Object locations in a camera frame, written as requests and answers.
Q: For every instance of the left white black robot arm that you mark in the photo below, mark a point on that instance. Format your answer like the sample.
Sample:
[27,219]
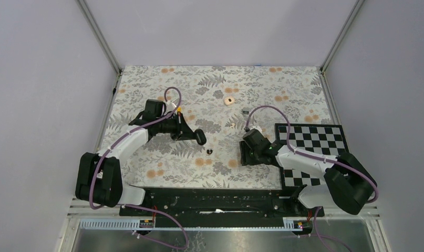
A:
[99,180]

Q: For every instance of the aluminium frame post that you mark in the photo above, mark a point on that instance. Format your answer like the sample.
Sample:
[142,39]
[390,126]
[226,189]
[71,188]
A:
[98,34]
[342,34]

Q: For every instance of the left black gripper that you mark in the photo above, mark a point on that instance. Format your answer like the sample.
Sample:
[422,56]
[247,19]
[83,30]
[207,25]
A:
[182,131]

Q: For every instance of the right aluminium frame post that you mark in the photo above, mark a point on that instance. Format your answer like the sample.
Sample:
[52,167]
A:
[342,34]

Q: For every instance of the pink round small object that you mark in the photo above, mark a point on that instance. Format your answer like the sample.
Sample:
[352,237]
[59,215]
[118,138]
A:
[229,101]

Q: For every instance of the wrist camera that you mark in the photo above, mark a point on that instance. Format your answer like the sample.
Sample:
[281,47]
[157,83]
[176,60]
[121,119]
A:
[171,105]
[254,127]

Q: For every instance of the small grey metal block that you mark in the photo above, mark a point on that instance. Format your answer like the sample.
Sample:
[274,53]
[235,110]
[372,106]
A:
[245,111]

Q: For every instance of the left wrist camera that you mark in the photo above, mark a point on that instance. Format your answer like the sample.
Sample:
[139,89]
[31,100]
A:
[171,105]

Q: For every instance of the black white checkerboard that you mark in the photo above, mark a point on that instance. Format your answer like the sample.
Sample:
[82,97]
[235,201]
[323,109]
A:
[327,139]

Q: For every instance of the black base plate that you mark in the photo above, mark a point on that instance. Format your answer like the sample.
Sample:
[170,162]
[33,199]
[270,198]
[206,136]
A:
[222,208]

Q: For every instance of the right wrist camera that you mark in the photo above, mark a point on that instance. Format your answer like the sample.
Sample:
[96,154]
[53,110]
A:
[254,127]

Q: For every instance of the black earbud charging case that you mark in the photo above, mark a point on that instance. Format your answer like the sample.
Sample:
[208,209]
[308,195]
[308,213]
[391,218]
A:
[202,138]

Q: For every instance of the left aluminium frame post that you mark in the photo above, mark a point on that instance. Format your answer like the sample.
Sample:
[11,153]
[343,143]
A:
[98,34]

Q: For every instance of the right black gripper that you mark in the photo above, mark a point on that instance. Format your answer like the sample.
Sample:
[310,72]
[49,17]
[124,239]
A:
[245,159]

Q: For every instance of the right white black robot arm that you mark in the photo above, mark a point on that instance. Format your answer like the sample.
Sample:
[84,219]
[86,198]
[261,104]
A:
[347,184]

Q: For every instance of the floral patterned table mat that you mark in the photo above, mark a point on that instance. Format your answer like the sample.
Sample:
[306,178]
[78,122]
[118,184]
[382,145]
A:
[274,94]

